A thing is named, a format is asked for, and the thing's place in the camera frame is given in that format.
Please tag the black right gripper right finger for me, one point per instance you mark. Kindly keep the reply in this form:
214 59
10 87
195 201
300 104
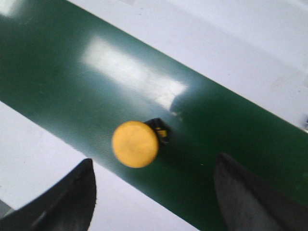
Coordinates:
249 204

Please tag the green conveyor belt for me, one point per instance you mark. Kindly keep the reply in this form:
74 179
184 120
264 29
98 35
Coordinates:
79 77

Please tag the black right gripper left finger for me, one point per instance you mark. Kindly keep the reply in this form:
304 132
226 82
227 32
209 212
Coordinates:
67 206

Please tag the yellow push button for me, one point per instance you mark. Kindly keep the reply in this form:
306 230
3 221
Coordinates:
136 144

